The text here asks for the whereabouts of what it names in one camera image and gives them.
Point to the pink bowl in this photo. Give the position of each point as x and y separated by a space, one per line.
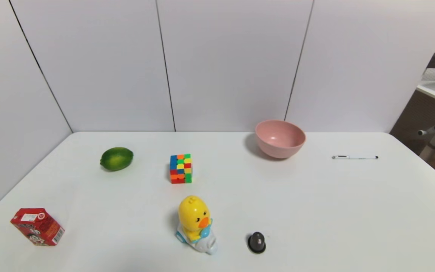
280 140

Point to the multicoloured puzzle cube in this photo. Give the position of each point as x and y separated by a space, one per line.
180 169

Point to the yellow duck toy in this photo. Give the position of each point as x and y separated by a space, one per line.
193 217

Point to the green lime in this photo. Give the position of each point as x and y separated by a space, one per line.
116 158

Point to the small black round knob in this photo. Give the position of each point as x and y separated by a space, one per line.
256 242

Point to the white pen with black cap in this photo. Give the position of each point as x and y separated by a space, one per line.
355 157

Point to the red milk carton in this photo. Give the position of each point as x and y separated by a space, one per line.
38 226

